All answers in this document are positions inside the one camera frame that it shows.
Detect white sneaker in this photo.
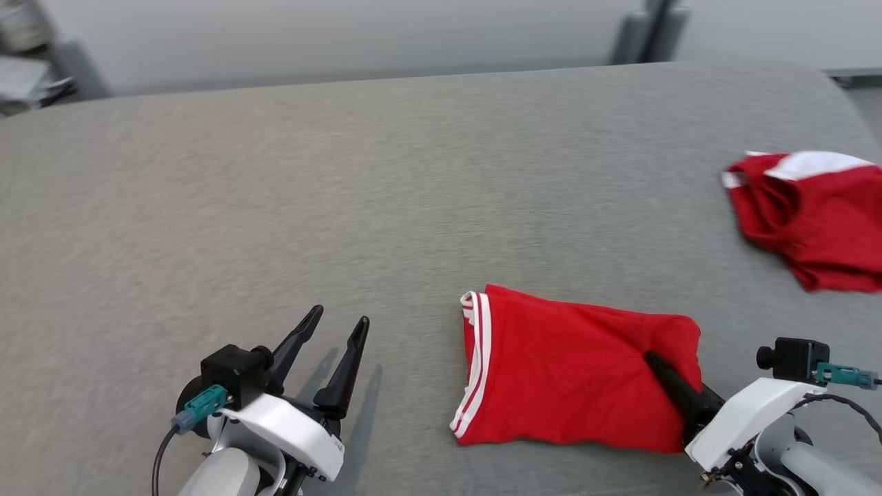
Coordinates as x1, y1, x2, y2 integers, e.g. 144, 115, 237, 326
0, 0, 54, 54

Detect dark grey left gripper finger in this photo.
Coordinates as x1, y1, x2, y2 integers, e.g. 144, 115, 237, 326
271, 304, 325, 388
313, 316, 371, 421

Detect red white basketball shorts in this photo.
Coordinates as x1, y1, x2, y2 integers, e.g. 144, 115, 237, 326
720, 150, 882, 294

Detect red white basketball jersey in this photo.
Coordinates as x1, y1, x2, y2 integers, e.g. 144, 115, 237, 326
449, 284, 704, 455

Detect white power strip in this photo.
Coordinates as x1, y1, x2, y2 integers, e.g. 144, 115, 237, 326
0, 55, 76, 114

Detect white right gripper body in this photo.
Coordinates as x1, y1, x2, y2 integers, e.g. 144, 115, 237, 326
684, 377, 828, 476

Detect grey partition foot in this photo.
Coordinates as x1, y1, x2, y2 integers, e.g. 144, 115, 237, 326
47, 38, 112, 101
609, 8, 655, 67
648, 6, 692, 64

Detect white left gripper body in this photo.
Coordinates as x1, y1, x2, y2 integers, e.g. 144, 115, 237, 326
218, 393, 346, 496

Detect grey metal partition post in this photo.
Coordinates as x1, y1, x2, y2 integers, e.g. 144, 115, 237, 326
641, 0, 679, 64

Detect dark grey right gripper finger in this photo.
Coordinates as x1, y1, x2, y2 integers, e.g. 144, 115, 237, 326
644, 351, 726, 445

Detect right cable with teal connector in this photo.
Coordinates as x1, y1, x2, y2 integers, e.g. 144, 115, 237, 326
792, 362, 882, 447

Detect white partition panel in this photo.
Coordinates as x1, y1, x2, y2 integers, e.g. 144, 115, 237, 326
38, 0, 648, 99
679, 0, 882, 73

